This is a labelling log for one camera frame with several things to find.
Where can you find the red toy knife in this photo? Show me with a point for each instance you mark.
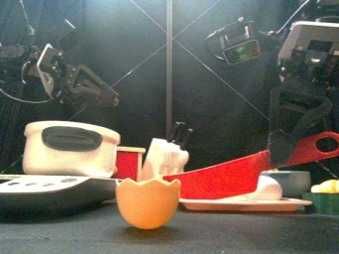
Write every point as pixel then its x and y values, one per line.
pixel 221 180

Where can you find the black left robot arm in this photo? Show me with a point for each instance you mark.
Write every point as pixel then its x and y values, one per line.
pixel 14 39

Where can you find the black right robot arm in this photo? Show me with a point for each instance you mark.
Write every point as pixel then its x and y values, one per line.
pixel 319 8

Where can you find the white toy knife block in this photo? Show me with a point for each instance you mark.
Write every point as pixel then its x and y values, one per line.
pixel 163 162

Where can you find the grey blue bowl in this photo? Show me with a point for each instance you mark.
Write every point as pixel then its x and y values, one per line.
pixel 294 183

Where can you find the white toy egg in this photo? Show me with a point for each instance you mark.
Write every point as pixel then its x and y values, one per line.
pixel 269 190

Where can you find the yellow toy food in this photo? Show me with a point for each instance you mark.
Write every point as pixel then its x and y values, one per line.
pixel 327 187

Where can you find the white toaster appliance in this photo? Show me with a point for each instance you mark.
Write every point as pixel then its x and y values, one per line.
pixel 58 158

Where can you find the red box with cream lid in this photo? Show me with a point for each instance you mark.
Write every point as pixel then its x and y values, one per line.
pixel 129 165

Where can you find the pink flat plate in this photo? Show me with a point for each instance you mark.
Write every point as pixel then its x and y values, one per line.
pixel 247 205

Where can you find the green toy container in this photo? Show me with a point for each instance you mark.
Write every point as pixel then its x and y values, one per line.
pixel 325 202

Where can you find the white and grey toy stove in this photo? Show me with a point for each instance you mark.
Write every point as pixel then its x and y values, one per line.
pixel 48 191

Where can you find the orange cracked eggshell half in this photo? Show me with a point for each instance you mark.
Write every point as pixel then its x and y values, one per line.
pixel 147 206

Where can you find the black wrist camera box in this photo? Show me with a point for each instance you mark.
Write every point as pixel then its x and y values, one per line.
pixel 241 44

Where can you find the grey vertical frame pole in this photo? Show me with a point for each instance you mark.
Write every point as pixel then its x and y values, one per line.
pixel 169 66

